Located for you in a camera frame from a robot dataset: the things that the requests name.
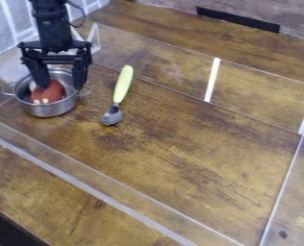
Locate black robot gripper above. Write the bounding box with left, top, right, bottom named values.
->
left=17, top=0, right=91, bottom=90

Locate red toy mushroom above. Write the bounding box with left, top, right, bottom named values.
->
left=28, top=79, right=65, bottom=104

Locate small silver pot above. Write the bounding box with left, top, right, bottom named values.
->
left=1, top=68, right=91, bottom=118

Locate spoon with yellow-green handle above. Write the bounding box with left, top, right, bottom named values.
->
left=100, top=65, right=134, bottom=125

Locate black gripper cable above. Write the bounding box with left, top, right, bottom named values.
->
left=63, top=0, right=87, bottom=29

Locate black bar on wall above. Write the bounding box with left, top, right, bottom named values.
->
left=195, top=7, right=281, bottom=34

